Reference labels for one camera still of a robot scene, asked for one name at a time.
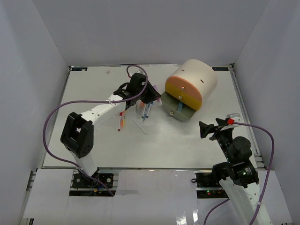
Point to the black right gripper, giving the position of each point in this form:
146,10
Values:
205,129

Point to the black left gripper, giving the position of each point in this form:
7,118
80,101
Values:
153,94

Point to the grey-green bottom drawer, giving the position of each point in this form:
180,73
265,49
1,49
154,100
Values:
176,108

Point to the light blue cap highlighter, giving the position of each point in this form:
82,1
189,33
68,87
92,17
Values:
180,107

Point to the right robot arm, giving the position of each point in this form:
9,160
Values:
237,175

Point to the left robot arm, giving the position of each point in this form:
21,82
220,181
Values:
78,132

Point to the blue cap white marker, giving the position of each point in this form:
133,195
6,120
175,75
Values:
151,103

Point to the green cap white marker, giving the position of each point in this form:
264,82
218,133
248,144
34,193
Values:
144,108

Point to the yellow middle drawer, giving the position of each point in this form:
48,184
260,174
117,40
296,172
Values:
186,93

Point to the pink top drawer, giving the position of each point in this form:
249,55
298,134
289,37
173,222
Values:
179,82

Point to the white pen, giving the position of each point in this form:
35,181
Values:
140,127

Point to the red cap marker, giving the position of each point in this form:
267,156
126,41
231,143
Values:
122,117

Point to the cream round drawer cabinet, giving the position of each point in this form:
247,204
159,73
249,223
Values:
201,75

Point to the dark XDOF logo sticker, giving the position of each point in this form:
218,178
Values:
220,68

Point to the left XDOF logo sticker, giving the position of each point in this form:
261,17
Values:
79,69

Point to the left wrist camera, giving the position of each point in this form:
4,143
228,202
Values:
138,80

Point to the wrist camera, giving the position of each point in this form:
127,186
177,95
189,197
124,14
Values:
138,80
231,119

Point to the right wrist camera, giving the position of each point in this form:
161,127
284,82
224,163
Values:
231,119

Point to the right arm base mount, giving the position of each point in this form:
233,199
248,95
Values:
207,187

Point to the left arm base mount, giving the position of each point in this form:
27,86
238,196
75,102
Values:
84,186

